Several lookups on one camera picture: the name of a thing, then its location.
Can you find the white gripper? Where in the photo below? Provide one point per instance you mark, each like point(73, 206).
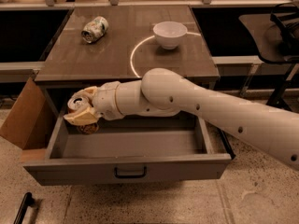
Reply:
point(104, 101)

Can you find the white ceramic bowl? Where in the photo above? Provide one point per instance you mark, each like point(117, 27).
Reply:
point(169, 34)

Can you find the orange soda can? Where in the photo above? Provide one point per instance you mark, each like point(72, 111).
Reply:
point(82, 115)

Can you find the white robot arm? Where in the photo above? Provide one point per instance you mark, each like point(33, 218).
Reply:
point(164, 93)

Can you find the black chair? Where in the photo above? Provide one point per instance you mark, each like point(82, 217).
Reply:
point(276, 36)

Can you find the black handle on floor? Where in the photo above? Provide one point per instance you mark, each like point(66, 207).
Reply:
point(26, 202)

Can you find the grey cabinet with wood top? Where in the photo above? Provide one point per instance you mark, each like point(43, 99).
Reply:
point(125, 52)

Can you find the open grey top drawer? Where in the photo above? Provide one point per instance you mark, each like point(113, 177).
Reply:
point(173, 149)

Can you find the black drawer handle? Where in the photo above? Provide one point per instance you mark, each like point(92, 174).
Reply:
point(130, 174)

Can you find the brown cardboard box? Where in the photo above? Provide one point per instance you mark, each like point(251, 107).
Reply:
point(30, 121)

